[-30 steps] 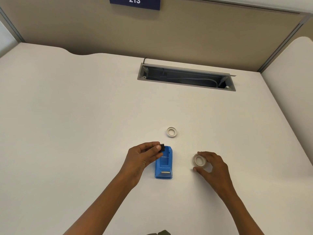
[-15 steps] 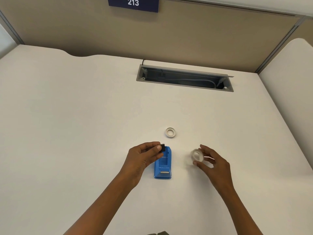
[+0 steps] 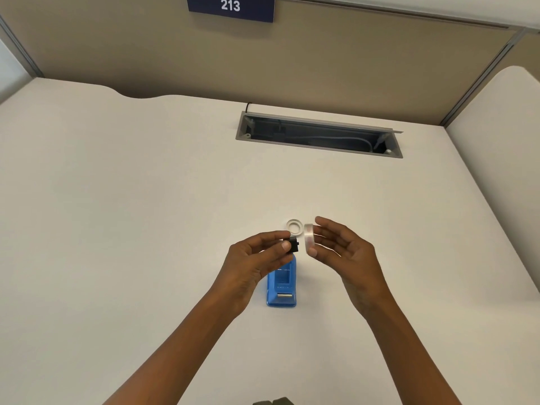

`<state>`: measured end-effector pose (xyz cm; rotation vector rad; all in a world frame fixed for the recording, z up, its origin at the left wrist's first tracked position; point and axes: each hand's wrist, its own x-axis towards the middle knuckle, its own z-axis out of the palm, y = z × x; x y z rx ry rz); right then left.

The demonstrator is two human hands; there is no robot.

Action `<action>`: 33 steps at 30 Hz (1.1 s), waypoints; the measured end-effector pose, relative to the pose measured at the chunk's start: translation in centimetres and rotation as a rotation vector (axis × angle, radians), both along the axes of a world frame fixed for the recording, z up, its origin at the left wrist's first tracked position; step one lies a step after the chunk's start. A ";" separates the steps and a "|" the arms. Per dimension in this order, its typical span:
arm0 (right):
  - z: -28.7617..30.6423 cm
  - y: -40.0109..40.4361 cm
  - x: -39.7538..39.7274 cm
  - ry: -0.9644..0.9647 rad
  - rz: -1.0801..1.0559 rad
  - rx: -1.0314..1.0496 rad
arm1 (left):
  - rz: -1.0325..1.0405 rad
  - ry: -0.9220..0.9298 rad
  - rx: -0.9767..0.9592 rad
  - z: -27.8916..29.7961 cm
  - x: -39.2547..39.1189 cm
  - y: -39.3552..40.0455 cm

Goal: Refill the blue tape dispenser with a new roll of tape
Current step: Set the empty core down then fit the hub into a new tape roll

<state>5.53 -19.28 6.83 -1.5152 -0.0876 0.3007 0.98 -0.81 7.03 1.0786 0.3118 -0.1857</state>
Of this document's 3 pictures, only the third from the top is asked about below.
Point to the person's right forearm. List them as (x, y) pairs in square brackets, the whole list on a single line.
[(407, 354)]

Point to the person's left thumb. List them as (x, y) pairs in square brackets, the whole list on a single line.
[(276, 248)]

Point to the person's left forearm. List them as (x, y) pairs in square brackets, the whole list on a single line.
[(177, 354)]

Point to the dark blue number sign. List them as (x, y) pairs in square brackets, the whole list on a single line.
[(249, 8)]

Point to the black tape spool core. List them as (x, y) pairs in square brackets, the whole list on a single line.
[(295, 245)]

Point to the grey metal partition post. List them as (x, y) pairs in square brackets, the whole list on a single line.
[(481, 80), (21, 48)]

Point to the blue tape dispenser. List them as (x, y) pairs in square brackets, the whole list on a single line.
[(282, 291)]

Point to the person's right hand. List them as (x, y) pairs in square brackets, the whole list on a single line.
[(358, 265)]

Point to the person's left hand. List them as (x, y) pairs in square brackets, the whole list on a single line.
[(242, 274)]

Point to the person's right thumb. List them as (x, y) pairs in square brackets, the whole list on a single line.
[(335, 226)]

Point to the clear adhesive tape roll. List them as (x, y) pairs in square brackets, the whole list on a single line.
[(310, 238)]

